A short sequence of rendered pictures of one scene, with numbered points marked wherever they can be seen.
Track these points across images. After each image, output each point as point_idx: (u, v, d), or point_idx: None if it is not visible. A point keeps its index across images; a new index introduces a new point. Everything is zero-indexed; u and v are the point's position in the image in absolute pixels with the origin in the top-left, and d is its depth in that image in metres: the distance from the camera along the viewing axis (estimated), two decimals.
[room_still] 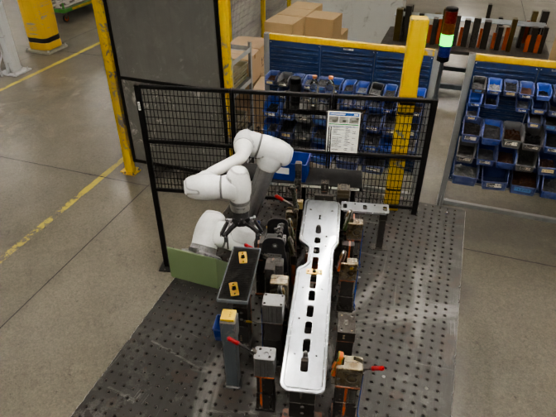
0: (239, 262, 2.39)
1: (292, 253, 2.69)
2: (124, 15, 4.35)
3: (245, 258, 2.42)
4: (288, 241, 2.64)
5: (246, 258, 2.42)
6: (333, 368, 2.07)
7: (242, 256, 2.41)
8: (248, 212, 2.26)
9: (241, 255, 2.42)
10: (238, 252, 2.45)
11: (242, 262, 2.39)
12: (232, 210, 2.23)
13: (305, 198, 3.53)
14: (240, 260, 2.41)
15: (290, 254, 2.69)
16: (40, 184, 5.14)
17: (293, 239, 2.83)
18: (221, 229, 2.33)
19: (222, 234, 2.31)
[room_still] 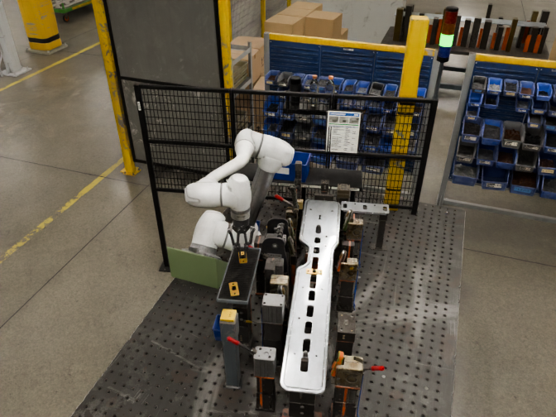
0: (239, 262, 2.39)
1: (292, 253, 2.69)
2: (124, 15, 4.35)
3: (245, 258, 2.42)
4: (288, 241, 2.64)
5: (246, 258, 2.42)
6: (333, 368, 2.07)
7: (242, 256, 2.41)
8: (248, 219, 2.29)
9: (241, 255, 2.42)
10: (238, 252, 2.45)
11: (242, 262, 2.39)
12: (232, 218, 2.26)
13: (305, 198, 3.53)
14: (240, 260, 2.41)
15: (290, 254, 2.69)
16: (40, 184, 5.14)
17: (293, 239, 2.83)
18: None
19: (233, 244, 2.36)
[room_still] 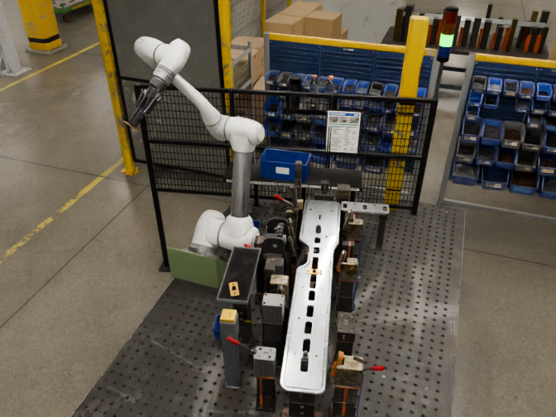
0: (123, 120, 2.25)
1: (292, 253, 2.69)
2: (124, 15, 4.35)
3: (131, 125, 2.25)
4: (288, 241, 2.64)
5: (131, 125, 2.25)
6: (333, 368, 2.07)
7: (131, 123, 2.26)
8: (161, 83, 2.26)
9: (132, 124, 2.28)
10: (134, 128, 2.31)
11: (124, 121, 2.24)
12: (153, 74, 2.30)
13: (305, 198, 3.53)
14: (127, 122, 2.26)
15: (290, 254, 2.69)
16: (40, 184, 5.14)
17: (293, 239, 2.83)
18: None
19: (136, 104, 2.29)
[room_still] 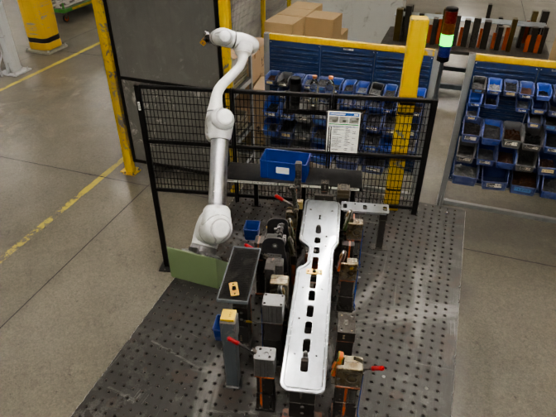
0: None
1: (292, 253, 2.69)
2: (124, 15, 4.35)
3: None
4: (288, 241, 2.64)
5: None
6: (333, 368, 2.07)
7: (206, 38, 3.37)
8: (212, 32, 3.16)
9: (206, 40, 3.37)
10: (203, 45, 3.38)
11: None
12: None
13: (305, 198, 3.53)
14: None
15: (290, 254, 2.69)
16: (40, 184, 5.14)
17: (293, 239, 2.83)
18: (213, 45, 3.31)
19: None
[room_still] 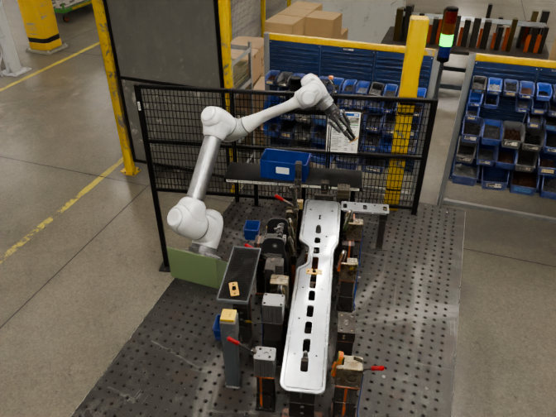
0: (354, 140, 2.86)
1: (292, 253, 2.69)
2: (124, 15, 4.35)
3: (355, 138, 2.89)
4: (288, 241, 2.64)
5: (356, 137, 2.89)
6: (333, 368, 2.07)
7: (352, 138, 2.89)
8: (334, 103, 2.85)
9: None
10: (348, 142, 2.93)
11: (356, 139, 2.86)
12: (323, 107, 2.82)
13: (305, 198, 3.53)
14: (353, 140, 2.88)
15: (290, 254, 2.69)
16: (40, 184, 5.14)
17: (293, 239, 2.83)
18: (336, 131, 2.88)
19: (339, 130, 2.86)
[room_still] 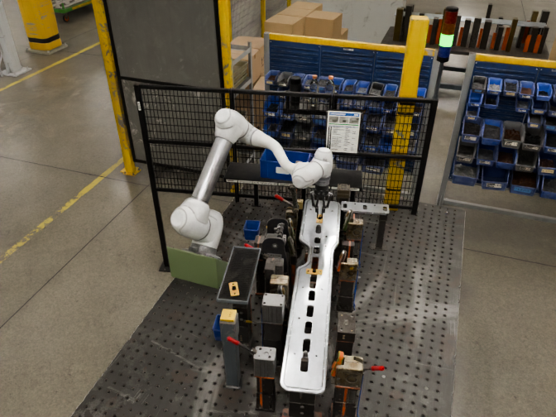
0: (316, 222, 2.93)
1: (292, 253, 2.69)
2: (124, 15, 4.35)
3: (321, 219, 2.95)
4: (288, 241, 2.64)
5: (322, 219, 2.95)
6: (333, 368, 2.07)
7: (319, 218, 2.95)
8: (328, 185, 2.81)
9: (318, 216, 2.96)
10: None
11: (318, 222, 2.93)
12: (314, 182, 2.79)
13: (305, 198, 3.53)
14: (317, 220, 2.94)
15: (290, 254, 2.69)
16: (40, 184, 5.14)
17: (293, 239, 2.83)
18: None
19: (313, 205, 2.89)
